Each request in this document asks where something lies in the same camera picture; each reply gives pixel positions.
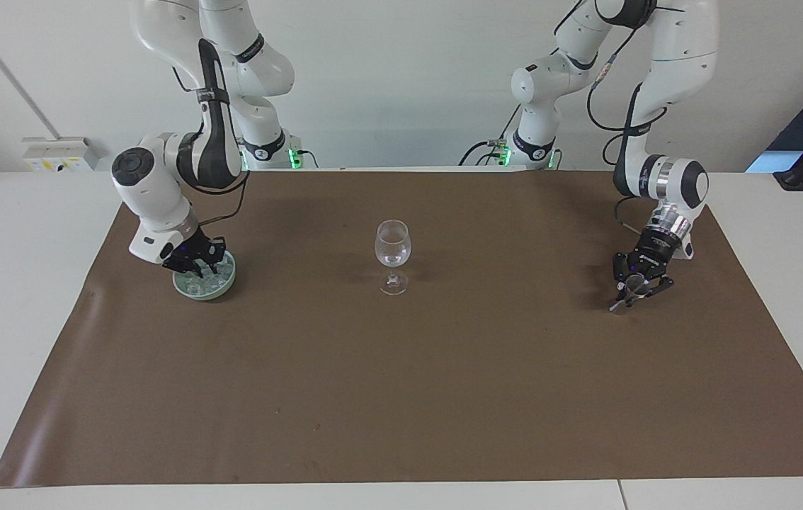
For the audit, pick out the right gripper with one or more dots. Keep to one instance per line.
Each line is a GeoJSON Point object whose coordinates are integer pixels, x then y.
{"type": "Point", "coordinates": [183, 256]}

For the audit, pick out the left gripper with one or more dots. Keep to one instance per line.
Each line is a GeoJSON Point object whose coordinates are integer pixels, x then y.
{"type": "Point", "coordinates": [652, 255]}

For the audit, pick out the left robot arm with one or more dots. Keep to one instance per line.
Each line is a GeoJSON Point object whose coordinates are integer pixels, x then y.
{"type": "Point", "coordinates": [672, 49]}

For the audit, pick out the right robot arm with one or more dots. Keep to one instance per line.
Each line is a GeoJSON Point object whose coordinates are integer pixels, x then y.
{"type": "Point", "coordinates": [161, 202]}

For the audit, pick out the clear ice cube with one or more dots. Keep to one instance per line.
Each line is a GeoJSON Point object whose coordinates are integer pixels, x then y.
{"type": "Point", "coordinates": [194, 287]}
{"type": "Point", "coordinates": [213, 285]}

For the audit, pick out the clear wine glass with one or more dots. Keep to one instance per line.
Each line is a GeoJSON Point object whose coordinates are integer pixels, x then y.
{"type": "Point", "coordinates": [393, 248]}

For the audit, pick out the pale green bowl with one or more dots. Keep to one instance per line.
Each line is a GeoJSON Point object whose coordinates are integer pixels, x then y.
{"type": "Point", "coordinates": [204, 289]}

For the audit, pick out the white socket box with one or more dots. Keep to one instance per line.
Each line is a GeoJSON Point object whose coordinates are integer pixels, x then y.
{"type": "Point", "coordinates": [61, 154]}

